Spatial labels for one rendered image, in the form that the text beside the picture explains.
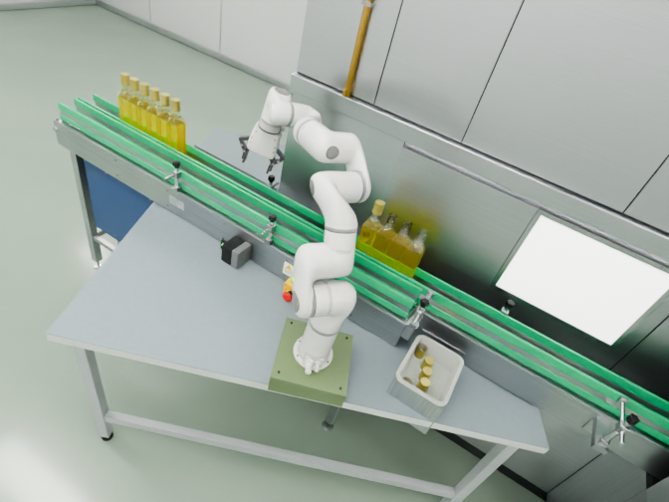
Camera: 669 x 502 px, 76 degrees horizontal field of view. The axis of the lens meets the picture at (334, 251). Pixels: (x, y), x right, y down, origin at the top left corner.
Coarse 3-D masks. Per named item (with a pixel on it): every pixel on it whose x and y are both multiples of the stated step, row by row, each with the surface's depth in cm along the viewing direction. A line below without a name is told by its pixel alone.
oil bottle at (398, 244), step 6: (396, 234) 145; (408, 234) 146; (396, 240) 144; (402, 240) 143; (408, 240) 144; (390, 246) 147; (396, 246) 145; (402, 246) 144; (390, 252) 148; (396, 252) 147; (402, 252) 146; (384, 258) 151; (390, 258) 149; (396, 258) 148; (390, 264) 151; (396, 264) 149; (396, 270) 152
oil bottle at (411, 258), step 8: (408, 248) 143; (416, 248) 142; (424, 248) 143; (408, 256) 145; (416, 256) 143; (400, 264) 148; (408, 264) 146; (416, 264) 145; (400, 272) 150; (408, 272) 148
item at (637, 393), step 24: (96, 96) 198; (216, 168) 181; (264, 192) 173; (312, 216) 167; (432, 288) 154; (456, 288) 149; (480, 312) 149; (528, 336) 143; (576, 360) 138; (624, 384) 134
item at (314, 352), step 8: (304, 336) 127; (312, 336) 123; (320, 336) 121; (296, 344) 134; (304, 344) 127; (312, 344) 124; (320, 344) 123; (328, 344) 124; (296, 352) 132; (304, 352) 129; (312, 352) 126; (320, 352) 126; (328, 352) 128; (296, 360) 130; (304, 360) 129; (312, 360) 128; (320, 360) 128; (328, 360) 132; (312, 368) 129; (320, 368) 130
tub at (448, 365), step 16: (432, 352) 147; (448, 352) 144; (400, 368) 134; (416, 368) 144; (432, 368) 146; (448, 368) 146; (416, 384) 139; (432, 384) 140; (448, 384) 137; (432, 400) 128; (448, 400) 129
